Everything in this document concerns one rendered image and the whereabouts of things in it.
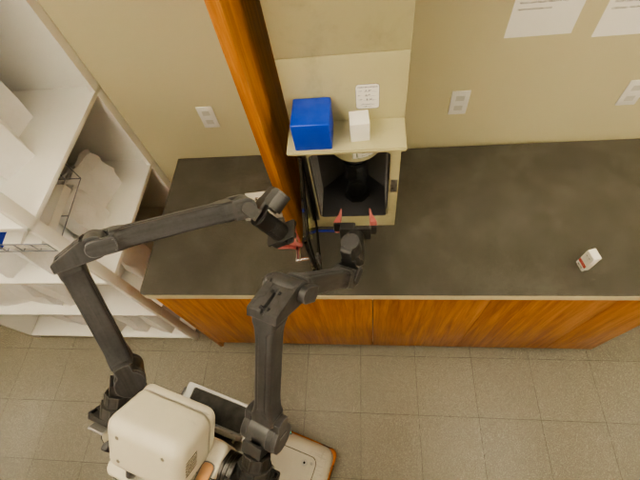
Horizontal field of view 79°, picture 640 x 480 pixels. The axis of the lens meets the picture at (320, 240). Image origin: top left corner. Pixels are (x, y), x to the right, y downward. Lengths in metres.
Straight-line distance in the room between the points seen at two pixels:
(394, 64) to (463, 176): 0.84
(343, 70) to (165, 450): 0.95
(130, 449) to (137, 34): 1.29
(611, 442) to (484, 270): 1.30
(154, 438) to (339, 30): 0.98
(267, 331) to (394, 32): 0.70
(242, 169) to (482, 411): 1.74
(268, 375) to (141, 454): 0.33
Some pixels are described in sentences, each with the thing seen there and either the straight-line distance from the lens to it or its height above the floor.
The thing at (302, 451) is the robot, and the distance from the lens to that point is 2.03.
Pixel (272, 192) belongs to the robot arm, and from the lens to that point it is 1.12.
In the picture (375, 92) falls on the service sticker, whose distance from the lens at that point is 1.07.
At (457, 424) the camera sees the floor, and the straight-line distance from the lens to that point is 2.34.
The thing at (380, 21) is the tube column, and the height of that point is 1.78.
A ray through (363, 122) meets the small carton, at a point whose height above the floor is 1.57.
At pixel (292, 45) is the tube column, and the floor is 1.74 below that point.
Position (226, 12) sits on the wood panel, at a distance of 0.89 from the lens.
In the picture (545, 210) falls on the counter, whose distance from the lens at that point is 1.74.
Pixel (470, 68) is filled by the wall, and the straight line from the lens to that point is 1.63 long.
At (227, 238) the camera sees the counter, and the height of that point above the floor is 0.94.
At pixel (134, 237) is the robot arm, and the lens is 1.07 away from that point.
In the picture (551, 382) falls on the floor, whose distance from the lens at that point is 2.51.
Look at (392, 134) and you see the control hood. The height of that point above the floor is 1.51.
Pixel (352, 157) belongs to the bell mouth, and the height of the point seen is 1.33.
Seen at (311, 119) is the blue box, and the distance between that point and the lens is 1.01.
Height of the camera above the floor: 2.29
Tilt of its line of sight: 60 degrees down
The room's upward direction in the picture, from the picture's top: 14 degrees counter-clockwise
